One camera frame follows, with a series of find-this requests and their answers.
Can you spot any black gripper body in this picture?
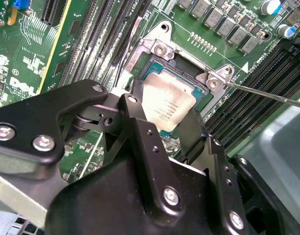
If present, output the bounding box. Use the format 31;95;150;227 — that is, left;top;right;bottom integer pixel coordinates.
44;155;228;235

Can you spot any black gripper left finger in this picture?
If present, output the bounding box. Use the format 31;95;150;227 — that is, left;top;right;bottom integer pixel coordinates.
0;78;188;217

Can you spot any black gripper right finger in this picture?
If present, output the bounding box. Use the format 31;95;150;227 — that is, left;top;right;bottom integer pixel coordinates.
178;108;286;235

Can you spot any metal locking lever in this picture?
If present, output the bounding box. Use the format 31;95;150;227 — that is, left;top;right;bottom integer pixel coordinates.
114;16;142;83
225;81;300;110

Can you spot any silver CPU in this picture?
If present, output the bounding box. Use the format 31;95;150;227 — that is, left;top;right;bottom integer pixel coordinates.
140;61;208;134

